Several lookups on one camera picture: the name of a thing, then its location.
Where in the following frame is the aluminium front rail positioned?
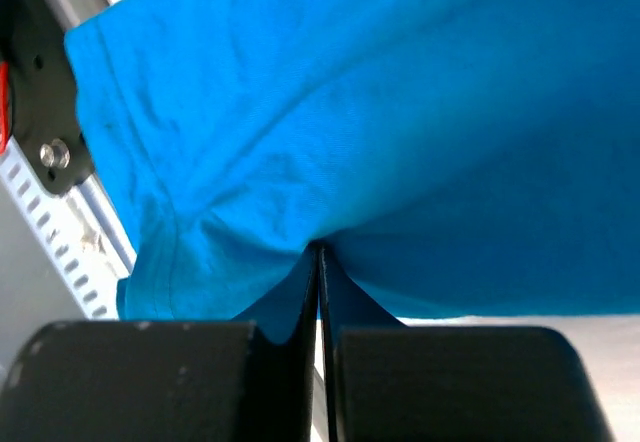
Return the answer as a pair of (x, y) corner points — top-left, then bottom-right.
(45, 0), (136, 273)

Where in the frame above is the white slotted cable duct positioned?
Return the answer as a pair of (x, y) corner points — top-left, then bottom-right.
(1, 140), (126, 320)

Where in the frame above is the blue t shirt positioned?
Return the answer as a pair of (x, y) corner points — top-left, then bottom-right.
(65, 0), (639, 320)

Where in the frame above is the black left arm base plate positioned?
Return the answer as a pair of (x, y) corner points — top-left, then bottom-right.
(1, 0), (93, 195)

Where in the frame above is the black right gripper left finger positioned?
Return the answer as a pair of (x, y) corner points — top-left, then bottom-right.
(1, 250), (317, 441)

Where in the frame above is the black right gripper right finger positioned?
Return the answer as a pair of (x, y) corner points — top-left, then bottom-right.
(318, 248), (612, 441)

